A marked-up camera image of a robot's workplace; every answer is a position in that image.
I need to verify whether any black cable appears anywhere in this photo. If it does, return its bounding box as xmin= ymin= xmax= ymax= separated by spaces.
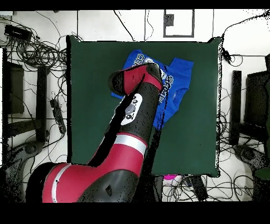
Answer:
xmin=113 ymin=10 xmax=135 ymax=42

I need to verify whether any black electronics box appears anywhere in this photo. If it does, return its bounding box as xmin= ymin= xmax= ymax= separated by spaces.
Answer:
xmin=4 ymin=24 xmax=33 ymax=42

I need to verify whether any black power adapter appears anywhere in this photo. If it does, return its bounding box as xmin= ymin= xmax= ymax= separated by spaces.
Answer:
xmin=221 ymin=47 xmax=232 ymax=64

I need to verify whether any black power strip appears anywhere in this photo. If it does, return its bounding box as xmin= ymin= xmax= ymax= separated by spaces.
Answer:
xmin=189 ymin=175 xmax=209 ymax=201
xmin=50 ymin=98 xmax=68 ymax=134

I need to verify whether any pink object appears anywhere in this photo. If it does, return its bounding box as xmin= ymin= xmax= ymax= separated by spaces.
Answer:
xmin=163 ymin=174 xmax=182 ymax=181

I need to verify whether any black wooden furniture frame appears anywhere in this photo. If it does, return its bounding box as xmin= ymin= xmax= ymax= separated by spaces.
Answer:
xmin=2 ymin=48 xmax=50 ymax=146
xmin=229 ymin=53 xmax=270 ymax=146

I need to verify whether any black chair base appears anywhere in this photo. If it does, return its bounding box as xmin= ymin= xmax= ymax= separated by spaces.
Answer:
xmin=4 ymin=140 xmax=44 ymax=191
xmin=233 ymin=144 xmax=270 ymax=180

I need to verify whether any dark green table cloth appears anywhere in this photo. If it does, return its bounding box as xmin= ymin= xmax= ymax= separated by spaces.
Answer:
xmin=65 ymin=35 xmax=221 ymax=178

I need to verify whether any blue printed t-shirt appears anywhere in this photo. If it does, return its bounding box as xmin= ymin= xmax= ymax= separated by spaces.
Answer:
xmin=111 ymin=49 xmax=194 ymax=129

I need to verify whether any grey square frame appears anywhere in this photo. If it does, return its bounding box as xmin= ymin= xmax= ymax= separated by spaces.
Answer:
xmin=162 ymin=9 xmax=195 ymax=38

